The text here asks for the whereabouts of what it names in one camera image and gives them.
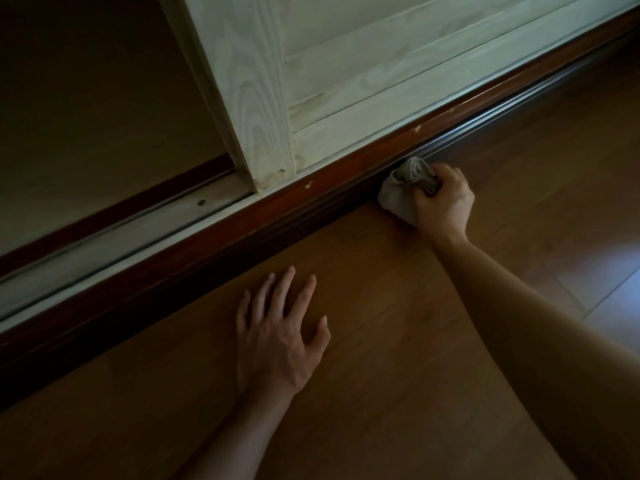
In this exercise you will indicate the white louvered sliding door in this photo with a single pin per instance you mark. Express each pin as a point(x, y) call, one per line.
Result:
point(375, 69)

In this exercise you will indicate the cream closet inner panel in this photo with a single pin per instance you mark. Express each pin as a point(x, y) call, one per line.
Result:
point(100, 119)

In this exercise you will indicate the brown inner wooden strip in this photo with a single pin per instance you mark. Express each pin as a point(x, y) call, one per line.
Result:
point(125, 212)

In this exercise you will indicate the black baseboard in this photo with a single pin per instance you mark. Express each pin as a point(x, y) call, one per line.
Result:
point(200, 282)

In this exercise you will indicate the person's left hand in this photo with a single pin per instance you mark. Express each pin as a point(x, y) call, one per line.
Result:
point(275, 349)

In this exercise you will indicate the person's right hand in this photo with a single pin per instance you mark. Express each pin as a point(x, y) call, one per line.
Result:
point(447, 209)

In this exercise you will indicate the person's right forearm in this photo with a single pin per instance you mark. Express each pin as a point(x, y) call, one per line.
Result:
point(550, 334)

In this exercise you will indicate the grey cleaning cloth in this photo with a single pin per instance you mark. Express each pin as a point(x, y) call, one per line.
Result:
point(395, 199)

